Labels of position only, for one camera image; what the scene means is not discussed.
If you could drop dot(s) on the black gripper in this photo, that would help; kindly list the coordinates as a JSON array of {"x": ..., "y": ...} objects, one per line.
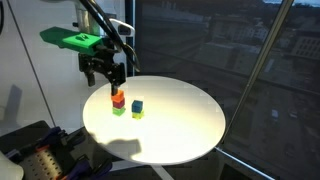
[{"x": 103, "y": 61}]

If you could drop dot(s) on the blue block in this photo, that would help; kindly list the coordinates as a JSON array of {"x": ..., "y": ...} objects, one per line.
[{"x": 137, "y": 106}]

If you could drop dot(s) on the orange block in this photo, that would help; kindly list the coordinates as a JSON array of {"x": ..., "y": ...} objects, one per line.
[{"x": 118, "y": 96}]

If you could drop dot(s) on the magenta block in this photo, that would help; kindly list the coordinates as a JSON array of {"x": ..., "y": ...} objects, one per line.
[{"x": 119, "y": 104}]

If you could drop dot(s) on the green block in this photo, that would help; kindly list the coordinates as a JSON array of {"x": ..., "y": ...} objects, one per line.
[{"x": 118, "y": 111}]

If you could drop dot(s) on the yellow-green block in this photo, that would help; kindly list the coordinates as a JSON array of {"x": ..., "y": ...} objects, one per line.
[{"x": 138, "y": 115}]

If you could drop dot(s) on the blue clamp with orange tip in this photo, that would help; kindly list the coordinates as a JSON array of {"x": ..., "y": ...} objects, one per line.
[{"x": 50, "y": 135}]

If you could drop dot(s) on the purple clamp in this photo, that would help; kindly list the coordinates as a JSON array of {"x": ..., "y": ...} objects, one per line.
[{"x": 79, "y": 168}]

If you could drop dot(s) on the black perforated equipment cart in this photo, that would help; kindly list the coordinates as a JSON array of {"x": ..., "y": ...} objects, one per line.
[{"x": 40, "y": 163}]

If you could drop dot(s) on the white table base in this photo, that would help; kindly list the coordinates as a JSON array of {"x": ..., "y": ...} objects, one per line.
[{"x": 162, "y": 172}]

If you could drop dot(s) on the white rounded object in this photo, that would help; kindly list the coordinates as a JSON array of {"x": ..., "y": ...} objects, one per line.
[{"x": 9, "y": 168}]

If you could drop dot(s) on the diagonal metal window bar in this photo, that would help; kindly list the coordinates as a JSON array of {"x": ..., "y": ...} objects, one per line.
[{"x": 258, "y": 66}]

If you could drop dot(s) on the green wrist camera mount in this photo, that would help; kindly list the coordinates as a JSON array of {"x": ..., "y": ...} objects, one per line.
[{"x": 78, "y": 40}]

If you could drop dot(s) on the window sill rail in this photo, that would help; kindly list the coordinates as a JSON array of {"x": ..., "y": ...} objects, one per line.
[{"x": 245, "y": 163}]

